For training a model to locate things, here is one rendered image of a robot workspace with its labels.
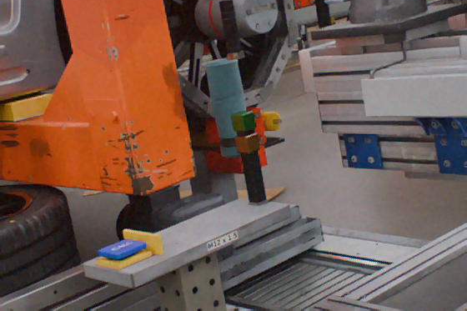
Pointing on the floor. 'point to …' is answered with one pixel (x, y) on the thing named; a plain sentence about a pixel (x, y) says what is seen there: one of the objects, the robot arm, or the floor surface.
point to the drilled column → (193, 287)
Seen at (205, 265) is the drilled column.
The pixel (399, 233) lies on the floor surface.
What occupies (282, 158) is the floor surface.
